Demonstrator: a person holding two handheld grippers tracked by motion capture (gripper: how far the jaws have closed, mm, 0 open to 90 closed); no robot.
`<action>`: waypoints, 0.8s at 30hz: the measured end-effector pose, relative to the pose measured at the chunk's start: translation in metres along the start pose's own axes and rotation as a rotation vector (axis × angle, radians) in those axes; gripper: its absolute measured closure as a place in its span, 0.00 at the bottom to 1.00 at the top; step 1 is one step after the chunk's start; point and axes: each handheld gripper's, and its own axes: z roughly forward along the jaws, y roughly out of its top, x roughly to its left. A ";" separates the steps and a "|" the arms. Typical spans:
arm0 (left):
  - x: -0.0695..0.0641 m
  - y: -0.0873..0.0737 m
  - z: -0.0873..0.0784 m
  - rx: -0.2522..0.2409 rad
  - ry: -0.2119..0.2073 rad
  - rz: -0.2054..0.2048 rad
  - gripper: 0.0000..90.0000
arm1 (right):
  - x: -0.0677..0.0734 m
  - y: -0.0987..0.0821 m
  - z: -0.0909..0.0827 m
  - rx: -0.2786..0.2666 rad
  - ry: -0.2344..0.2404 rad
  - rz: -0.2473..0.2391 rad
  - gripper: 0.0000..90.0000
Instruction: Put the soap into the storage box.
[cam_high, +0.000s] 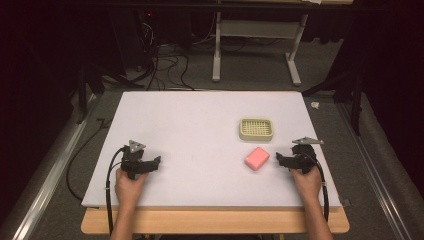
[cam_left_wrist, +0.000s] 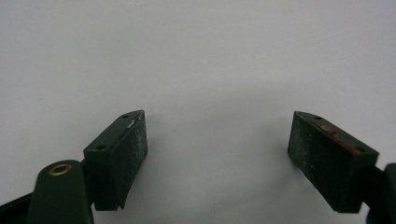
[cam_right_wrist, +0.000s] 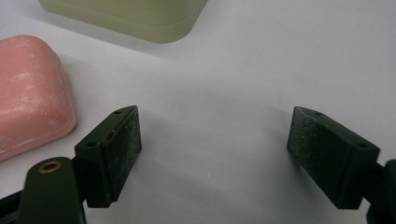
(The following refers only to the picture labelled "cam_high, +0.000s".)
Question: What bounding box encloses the person's right hand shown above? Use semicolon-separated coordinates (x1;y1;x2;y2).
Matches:
290;166;323;205

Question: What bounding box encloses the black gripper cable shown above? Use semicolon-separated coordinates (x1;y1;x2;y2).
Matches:
311;155;330;223
105;147;127;236

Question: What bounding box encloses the beige slotted soap dish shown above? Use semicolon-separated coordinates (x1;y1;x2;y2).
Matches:
238;117;275;143

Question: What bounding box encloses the white metal desk frame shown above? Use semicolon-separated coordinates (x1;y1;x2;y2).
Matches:
211;11;310;87

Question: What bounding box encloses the metal floor rail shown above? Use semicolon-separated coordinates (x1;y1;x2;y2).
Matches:
335;99;424;240
0;94;103;240

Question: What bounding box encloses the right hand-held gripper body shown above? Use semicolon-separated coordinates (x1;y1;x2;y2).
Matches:
290;136;325;175

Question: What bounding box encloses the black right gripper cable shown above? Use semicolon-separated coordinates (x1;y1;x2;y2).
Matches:
311;155;330;223

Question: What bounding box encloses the pink sponge block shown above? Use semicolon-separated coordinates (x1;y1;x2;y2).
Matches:
244;146;271;172

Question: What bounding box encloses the dark computer tower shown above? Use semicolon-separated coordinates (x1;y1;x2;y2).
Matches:
108;8;159;69

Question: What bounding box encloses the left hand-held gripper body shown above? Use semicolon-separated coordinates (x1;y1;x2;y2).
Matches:
120;139;150;181

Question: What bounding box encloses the black floor cable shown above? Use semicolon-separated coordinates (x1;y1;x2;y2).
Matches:
65;117;113;202

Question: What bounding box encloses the white foam mat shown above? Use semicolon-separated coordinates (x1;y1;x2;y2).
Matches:
81;90;343;210

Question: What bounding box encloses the wooden table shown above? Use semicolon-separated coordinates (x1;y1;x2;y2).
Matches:
80;205;351;235

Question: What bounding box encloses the person's left hand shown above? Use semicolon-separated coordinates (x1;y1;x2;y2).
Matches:
114;168;150;208

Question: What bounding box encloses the tangle of black floor cables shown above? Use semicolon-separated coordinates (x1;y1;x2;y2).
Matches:
134;19;198;92

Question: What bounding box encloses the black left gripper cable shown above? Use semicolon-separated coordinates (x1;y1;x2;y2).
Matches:
105;147;127;236

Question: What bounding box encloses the black stand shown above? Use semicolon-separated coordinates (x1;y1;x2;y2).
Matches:
68;61;146;125
300;63;365;137

